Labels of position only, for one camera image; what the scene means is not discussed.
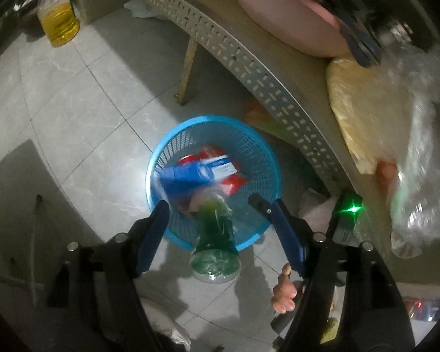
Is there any blue white toothpaste box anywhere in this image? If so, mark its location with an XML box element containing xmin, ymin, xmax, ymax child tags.
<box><xmin>158</xmin><ymin>155</ymin><xmax>240</xmax><ymax>191</ymax></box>

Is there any orange green bag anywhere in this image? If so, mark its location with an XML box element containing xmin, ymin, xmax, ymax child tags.
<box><xmin>244</xmin><ymin>99</ymin><xmax>294</xmax><ymax>140</ymax></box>

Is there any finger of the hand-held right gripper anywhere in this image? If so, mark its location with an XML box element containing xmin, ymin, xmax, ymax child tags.
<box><xmin>248</xmin><ymin>193</ymin><xmax>277</xmax><ymax>224</ymax></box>

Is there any cooking oil bottle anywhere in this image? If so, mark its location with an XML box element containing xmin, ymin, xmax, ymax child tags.
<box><xmin>33</xmin><ymin>0</ymin><xmax>80</xmax><ymax>48</ymax></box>

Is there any pink plastic basin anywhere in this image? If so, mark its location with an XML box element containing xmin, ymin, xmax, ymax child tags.
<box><xmin>233</xmin><ymin>0</ymin><xmax>353</xmax><ymax>58</ymax></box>

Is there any wooden support post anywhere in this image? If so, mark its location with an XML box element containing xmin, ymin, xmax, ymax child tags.
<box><xmin>174</xmin><ymin>37</ymin><xmax>199</xmax><ymax>106</ymax></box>

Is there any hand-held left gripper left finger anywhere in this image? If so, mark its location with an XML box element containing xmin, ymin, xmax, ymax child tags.
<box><xmin>46</xmin><ymin>200</ymin><xmax>171</xmax><ymax>338</ymax></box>

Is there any white paper bag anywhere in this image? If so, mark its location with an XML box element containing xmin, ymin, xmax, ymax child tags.
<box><xmin>299</xmin><ymin>187</ymin><xmax>338</xmax><ymax>228</ymax></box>

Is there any yellow plastic bag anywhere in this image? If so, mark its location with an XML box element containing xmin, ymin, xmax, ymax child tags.
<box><xmin>326</xmin><ymin>57</ymin><xmax>419</xmax><ymax>175</ymax></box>

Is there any person's right hand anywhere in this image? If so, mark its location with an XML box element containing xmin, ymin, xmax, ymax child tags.
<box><xmin>271</xmin><ymin>263</ymin><xmax>306</xmax><ymax>313</ymax></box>

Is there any blue plastic mesh basket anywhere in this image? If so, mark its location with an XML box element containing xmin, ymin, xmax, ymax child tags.
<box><xmin>145</xmin><ymin>115</ymin><xmax>283</xmax><ymax>252</ymax></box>

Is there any clear plastic bag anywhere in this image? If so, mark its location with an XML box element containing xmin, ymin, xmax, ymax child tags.
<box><xmin>383</xmin><ymin>40</ymin><xmax>440</xmax><ymax>261</ymax></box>

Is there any green plastic bottle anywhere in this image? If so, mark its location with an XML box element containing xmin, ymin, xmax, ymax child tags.
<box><xmin>189</xmin><ymin>194</ymin><xmax>241</xmax><ymax>284</ymax></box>

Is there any red plastic bag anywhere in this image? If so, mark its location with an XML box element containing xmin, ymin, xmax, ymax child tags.
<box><xmin>376</xmin><ymin>159</ymin><xmax>400</xmax><ymax>199</ymax></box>

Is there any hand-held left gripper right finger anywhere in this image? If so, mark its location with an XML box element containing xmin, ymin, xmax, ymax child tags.
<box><xmin>272</xmin><ymin>198</ymin><xmax>416</xmax><ymax>351</ymax></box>

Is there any grey perforated shelf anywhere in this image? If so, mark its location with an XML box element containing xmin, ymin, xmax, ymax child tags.
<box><xmin>92</xmin><ymin>0</ymin><xmax>440</xmax><ymax>294</ymax></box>

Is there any white crumpled paper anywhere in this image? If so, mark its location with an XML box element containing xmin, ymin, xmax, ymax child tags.
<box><xmin>124</xmin><ymin>0</ymin><xmax>169</xmax><ymax>21</ymax></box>

